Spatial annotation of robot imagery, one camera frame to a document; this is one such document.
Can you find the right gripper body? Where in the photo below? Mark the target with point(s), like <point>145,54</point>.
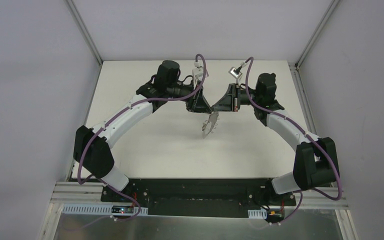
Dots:
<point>232,97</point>

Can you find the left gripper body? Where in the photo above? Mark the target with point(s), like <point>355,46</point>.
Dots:
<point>194,98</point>

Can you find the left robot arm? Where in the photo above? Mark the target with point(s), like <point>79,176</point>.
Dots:
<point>92,145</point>

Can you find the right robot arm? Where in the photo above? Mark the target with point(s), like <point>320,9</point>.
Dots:
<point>315,162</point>

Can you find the right controller board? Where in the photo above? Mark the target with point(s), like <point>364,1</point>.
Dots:
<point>275,216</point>

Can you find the controller board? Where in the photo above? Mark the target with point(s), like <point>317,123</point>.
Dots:
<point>122,210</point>
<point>275,216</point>

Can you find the left controller board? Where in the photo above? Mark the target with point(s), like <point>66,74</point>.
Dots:
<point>122,210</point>

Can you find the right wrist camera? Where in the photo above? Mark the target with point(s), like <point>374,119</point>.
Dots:
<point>236,73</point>

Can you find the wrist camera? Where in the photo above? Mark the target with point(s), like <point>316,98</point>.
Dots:
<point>198,73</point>
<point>236,73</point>

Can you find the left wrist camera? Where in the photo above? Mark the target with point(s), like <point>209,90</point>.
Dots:
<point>198,73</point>

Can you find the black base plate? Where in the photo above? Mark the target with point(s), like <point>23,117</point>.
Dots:
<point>201,197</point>

